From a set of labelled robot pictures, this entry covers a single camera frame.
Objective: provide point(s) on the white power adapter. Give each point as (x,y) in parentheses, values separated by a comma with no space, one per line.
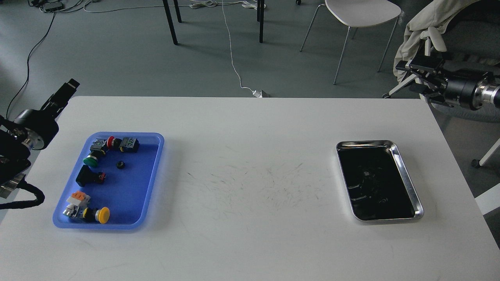
(260,94)

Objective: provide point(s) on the steel metal tray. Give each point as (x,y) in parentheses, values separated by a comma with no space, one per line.
(377,182)

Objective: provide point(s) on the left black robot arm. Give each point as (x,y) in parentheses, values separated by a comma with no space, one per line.
(15,149)

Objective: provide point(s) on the black selector switch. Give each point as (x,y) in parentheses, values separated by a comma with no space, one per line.
(86,176)

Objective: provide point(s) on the blue plastic tray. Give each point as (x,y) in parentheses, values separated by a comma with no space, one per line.
(126,192)

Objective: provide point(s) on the white chair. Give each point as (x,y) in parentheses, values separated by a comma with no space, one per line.
(359,13)

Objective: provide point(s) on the yellow mushroom push button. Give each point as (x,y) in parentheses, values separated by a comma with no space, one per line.
(87,214)

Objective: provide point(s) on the green push button switch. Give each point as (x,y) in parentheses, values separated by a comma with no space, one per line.
(98,150)

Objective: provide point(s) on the beige jacket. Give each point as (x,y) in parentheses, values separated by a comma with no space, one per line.
(437,14)

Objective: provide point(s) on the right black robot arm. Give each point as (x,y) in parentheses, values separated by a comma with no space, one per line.
(469,73)

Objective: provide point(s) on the red emergency stop button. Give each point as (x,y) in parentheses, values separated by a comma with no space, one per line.
(113,143)

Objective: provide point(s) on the orange grey contact block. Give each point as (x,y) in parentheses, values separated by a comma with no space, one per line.
(79,199)

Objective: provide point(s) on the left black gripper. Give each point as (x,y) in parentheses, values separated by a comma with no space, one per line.
(41,124)

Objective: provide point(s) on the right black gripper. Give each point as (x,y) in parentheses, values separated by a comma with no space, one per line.
(471,93)

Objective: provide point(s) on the small black gear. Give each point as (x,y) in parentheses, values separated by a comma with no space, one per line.
(120,164)

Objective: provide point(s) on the black switch contact block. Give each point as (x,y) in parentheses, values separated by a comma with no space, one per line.
(129,145)

